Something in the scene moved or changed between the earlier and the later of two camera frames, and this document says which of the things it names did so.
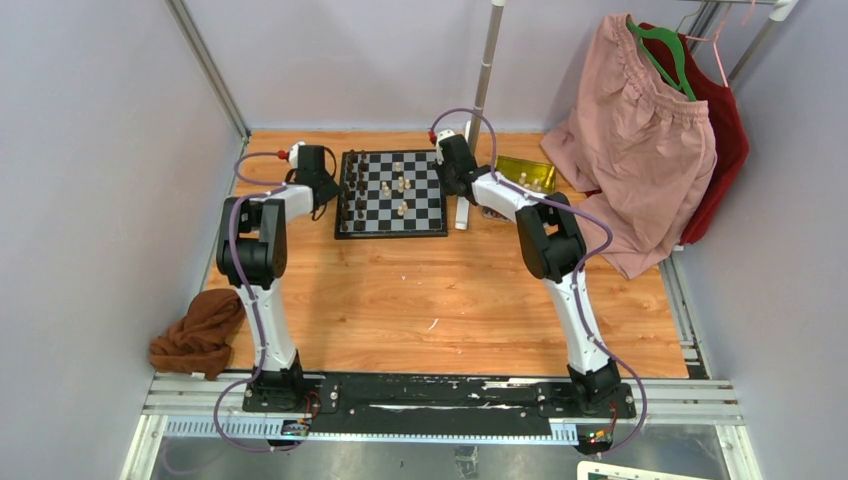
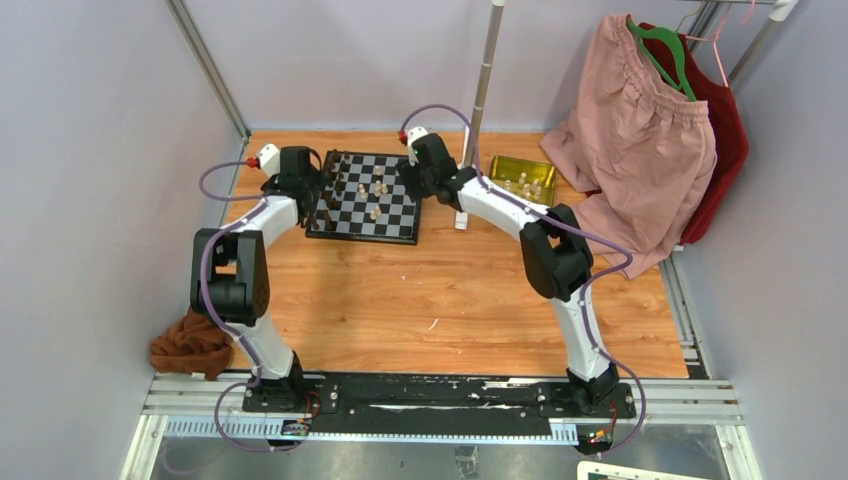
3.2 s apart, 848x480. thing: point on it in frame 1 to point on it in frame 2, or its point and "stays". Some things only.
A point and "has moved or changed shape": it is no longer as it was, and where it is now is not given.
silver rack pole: x=490 y=42 stays
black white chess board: x=390 y=194 has moved or changed shape
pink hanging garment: x=641 y=152 stays
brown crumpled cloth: x=200 y=341 stays
